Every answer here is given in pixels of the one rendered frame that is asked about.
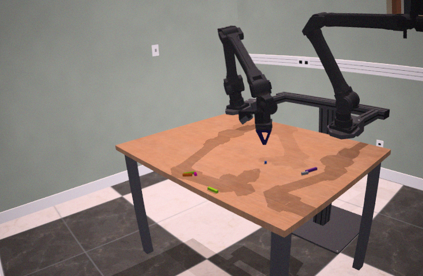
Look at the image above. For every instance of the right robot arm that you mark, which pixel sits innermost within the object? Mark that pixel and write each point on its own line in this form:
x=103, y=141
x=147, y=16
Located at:
x=260, y=89

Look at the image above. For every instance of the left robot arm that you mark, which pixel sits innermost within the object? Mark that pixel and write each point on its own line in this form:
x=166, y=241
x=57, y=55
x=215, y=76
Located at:
x=346, y=99

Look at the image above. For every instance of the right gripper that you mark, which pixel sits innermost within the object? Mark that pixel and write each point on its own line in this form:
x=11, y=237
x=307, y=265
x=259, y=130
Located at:
x=265, y=127

